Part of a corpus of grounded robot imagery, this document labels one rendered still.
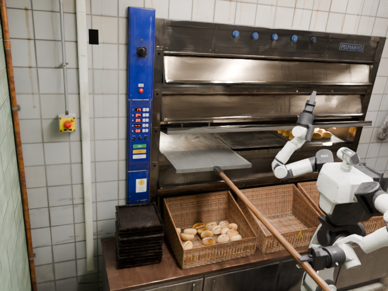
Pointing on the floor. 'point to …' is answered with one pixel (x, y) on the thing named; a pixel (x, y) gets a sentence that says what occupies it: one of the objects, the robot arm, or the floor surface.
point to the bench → (234, 272)
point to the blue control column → (146, 68)
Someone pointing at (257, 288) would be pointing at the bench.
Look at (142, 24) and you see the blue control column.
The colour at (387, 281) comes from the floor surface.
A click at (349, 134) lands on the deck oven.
